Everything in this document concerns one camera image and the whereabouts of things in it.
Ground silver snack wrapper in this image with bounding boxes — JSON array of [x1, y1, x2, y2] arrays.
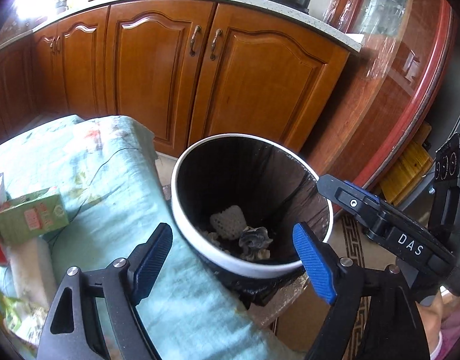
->
[[239, 227, 273, 262]]

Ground white rimmed black trash bin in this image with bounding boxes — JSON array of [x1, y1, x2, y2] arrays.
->
[[171, 133, 333, 306]]

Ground wooden lower kitchen cabinets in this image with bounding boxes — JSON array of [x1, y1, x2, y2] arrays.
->
[[0, 0, 349, 156]]

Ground person's right hand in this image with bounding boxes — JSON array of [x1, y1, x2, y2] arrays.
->
[[417, 291, 460, 359]]

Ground teal floral tablecloth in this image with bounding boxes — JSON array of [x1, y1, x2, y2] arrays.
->
[[0, 115, 297, 359]]

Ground grey plastic bag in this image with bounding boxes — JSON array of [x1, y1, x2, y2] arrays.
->
[[7, 237, 57, 310]]

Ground green drink carton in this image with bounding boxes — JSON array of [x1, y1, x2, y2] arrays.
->
[[0, 187, 69, 246]]

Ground red framed glass door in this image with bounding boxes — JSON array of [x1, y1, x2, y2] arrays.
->
[[302, 0, 458, 189]]

